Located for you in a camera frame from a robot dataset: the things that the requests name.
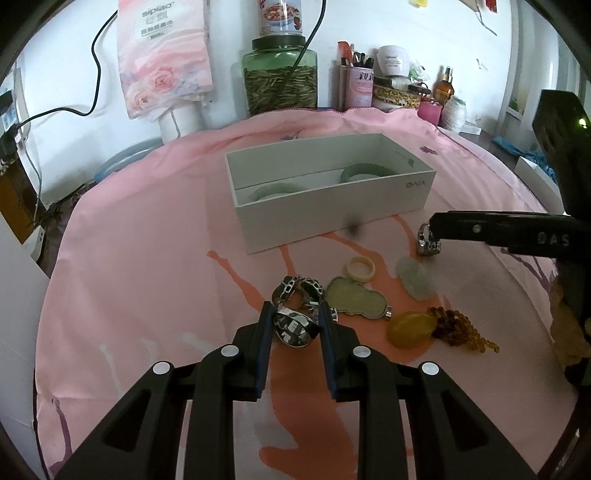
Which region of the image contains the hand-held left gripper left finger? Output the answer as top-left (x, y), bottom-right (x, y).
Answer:
top-left (55, 301), bottom-right (278, 480)

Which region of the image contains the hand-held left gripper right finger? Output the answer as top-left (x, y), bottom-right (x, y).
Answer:
top-left (318, 302), bottom-right (539, 480)

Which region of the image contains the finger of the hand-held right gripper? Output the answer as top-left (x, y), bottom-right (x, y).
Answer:
top-left (429, 210), bottom-right (573, 259)

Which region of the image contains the wide silver cuff bracelet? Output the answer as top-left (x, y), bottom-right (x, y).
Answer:
top-left (272, 307), bottom-right (321, 348)

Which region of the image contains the gourd-shaped framed pendant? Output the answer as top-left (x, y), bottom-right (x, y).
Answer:
top-left (325, 275), bottom-right (393, 320)

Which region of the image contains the silver link bracelet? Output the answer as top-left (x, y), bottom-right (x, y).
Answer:
top-left (272, 274), bottom-right (326, 310)

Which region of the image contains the silver ring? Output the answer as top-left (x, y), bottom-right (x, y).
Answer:
top-left (418, 223), bottom-right (444, 257)

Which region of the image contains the amber stone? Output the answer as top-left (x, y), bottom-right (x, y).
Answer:
top-left (387, 311), bottom-right (437, 348)

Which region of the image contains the cream ring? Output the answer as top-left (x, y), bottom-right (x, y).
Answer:
top-left (346, 256), bottom-right (376, 282)

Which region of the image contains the pale jade pendant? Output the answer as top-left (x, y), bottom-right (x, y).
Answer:
top-left (397, 256), bottom-right (435, 300)

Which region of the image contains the amber bead bracelet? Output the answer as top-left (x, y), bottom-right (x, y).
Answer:
top-left (427, 307), bottom-right (500, 354)

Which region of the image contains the white cardboard box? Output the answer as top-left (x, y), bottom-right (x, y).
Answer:
top-left (225, 133), bottom-right (437, 256)

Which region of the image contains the blue cloth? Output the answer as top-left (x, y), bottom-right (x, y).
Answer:
top-left (492, 136), bottom-right (559, 178)

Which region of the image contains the white flat box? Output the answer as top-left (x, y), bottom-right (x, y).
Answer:
top-left (515, 156), bottom-right (563, 213)

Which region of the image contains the white thread spool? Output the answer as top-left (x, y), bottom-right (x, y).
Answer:
top-left (442, 95), bottom-right (468, 130)

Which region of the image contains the amber glass bottle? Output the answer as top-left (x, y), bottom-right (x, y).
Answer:
top-left (433, 66), bottom-right (455, 107)

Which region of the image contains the pink cup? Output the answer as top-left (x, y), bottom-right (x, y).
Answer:
top-left (418, 97), bottom-right (445, 124)

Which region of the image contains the pink printed cloth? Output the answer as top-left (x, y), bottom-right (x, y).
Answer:
top-left (34, 107), bottom-right (578, 480)

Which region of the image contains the pale green jade bangle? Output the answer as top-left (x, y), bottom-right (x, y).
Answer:
top-left (245, 182), bottom-right (308, 204)
top-left (341, 163), bottom-right (400, 184)

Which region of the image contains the woven round basket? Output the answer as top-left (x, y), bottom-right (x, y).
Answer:
top-left (372, 76), bottom-right (432, 112)

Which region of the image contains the white cosmetic container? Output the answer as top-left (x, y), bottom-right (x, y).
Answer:
top-left (375, 45), bottom-right (413, 77)

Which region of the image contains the pink pen holder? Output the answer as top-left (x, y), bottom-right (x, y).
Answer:
top-left (340, 65), bottom-right (375, 112)

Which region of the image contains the blue basin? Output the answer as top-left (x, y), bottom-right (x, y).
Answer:
top-left (95, 137), bottom-right (164, 183)

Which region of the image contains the white power strip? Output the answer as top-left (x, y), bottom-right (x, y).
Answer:
top-left (28, 226), bottom-right (47, 259)

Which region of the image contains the green glass jar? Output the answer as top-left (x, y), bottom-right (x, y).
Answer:
top-left (241, 37), bottom-right (319, 116)

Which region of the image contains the printed tin can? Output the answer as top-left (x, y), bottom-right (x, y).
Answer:
top-left (257, 0), bottom-right (304, 38)

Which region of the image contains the pink floral tissue pack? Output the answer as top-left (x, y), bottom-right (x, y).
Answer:
top-left (116, 0), bottom-right (214, 121)

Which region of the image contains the black power adapter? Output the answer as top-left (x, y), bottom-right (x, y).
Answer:
top-left (0, 90), bottom-right (24, 158)

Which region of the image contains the black cable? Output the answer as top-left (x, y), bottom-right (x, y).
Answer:
top-left (14, 9), bottom-right (118, 134)
top-left (272, 0), bottom-right (334, 109)

